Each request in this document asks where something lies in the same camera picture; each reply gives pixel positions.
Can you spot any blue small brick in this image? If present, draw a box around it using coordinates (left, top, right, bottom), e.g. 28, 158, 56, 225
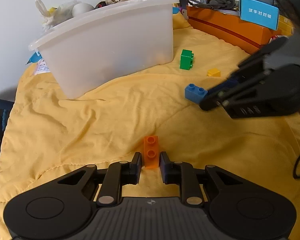
185, 83, 207, 104

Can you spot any orange brick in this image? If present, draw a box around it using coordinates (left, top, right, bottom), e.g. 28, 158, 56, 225
143, 135, 159, 169

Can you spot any white egg shaped object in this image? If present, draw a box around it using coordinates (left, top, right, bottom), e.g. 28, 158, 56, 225
72, 3, 94, 17

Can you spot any small yellow brick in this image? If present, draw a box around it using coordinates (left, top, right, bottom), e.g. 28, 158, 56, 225
207, 68, 221, 77

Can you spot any green brick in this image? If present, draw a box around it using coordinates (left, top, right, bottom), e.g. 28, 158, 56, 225
179, 49, 194, 70

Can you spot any yellow cloth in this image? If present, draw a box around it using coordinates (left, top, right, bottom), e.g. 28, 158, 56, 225
0, 14, 300, 239

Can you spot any orange box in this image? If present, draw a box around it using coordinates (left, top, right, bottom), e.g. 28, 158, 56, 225
187, 7, 281, 54

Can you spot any light blue box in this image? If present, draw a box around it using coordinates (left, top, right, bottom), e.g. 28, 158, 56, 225
239, 0, 279, 30

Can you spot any white plastic bin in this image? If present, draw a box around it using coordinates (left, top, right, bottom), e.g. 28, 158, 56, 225
29, 0, 179, 99

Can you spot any white plastic bag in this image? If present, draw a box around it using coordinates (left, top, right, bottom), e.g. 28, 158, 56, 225
35, 0, 79, 32

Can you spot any black cable bundle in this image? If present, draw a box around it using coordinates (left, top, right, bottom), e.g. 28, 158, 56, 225
187, 0, 240, 11

